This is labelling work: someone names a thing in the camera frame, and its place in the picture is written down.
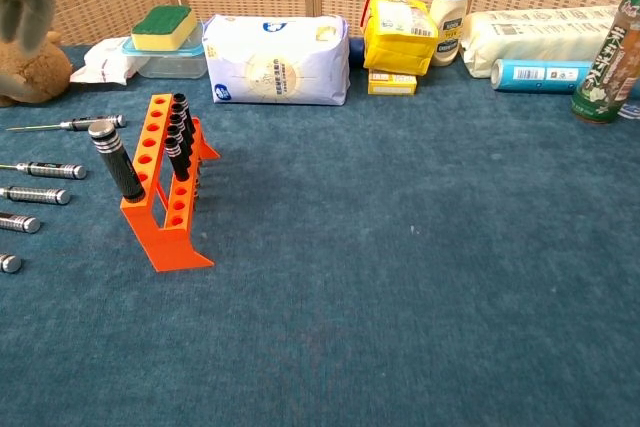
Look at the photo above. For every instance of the white blue soft pack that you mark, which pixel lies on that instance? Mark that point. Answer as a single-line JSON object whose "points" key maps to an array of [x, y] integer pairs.
{"points": [[275, 67]]}

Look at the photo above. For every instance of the orange screwdriver rack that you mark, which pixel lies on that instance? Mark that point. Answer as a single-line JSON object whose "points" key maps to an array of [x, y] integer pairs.
{"points": [[170, 247]]}

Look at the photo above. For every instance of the green tea bottle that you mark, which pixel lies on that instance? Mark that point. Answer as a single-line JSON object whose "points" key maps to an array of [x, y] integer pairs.
{"points": [[600, 77]]}

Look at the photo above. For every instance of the blue label drink bottle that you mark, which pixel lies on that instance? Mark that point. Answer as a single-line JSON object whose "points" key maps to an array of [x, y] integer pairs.
{"points": [[632, 109]]}

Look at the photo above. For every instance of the yellow biscuit bag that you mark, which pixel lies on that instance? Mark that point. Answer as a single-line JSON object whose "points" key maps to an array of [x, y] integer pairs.
{"points": [[395, 42]]}

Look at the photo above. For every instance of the light blue cylinder roll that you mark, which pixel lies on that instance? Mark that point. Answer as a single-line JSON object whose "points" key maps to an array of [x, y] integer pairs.
{"points": [[540, 76]]}

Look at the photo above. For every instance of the blue table cloth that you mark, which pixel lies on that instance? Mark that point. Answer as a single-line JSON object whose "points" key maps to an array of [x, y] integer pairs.
{"points": [[375, 272]]}

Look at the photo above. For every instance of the small yellow box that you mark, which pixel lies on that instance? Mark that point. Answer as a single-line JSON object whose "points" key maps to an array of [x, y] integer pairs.
{"points": [[392, 84]]}

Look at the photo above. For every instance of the green yellow sponge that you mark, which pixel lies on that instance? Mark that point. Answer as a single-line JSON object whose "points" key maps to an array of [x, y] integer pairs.
{"points": [[162, 27]]}

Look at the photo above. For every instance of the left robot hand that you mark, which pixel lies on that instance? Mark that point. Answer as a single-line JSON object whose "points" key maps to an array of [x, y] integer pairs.
{"points": [[25, 7]]}

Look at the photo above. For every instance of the long white paper pack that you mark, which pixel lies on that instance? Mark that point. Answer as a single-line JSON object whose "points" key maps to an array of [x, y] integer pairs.
{"points": [[530, 37]]}

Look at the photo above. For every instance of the clear plastic food container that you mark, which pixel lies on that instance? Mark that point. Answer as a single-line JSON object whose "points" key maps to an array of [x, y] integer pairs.
{"points": [[170, 66]]}

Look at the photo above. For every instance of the brown capybara plush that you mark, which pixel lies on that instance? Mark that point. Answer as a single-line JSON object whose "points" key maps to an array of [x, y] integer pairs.
{"points": [[45, 72]]}

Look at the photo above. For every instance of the silver black precision screwdriver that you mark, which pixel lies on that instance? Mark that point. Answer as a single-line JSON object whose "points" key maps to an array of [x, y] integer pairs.
{"points": [[9, 263], [75, 124], [55, 170], [40, 195], [20, 223], [117, 162]]}

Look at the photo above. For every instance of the mayonnaise bottle with clear cap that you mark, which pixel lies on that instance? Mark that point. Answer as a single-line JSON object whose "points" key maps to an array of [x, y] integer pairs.
{"points": [[447, 22]]}

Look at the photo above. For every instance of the small black ringed screwdriver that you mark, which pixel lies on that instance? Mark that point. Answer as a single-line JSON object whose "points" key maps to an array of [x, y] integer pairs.
{"points": [[175, 119], [177, 108], [176, 157], [180, 98], [173, 130]]}

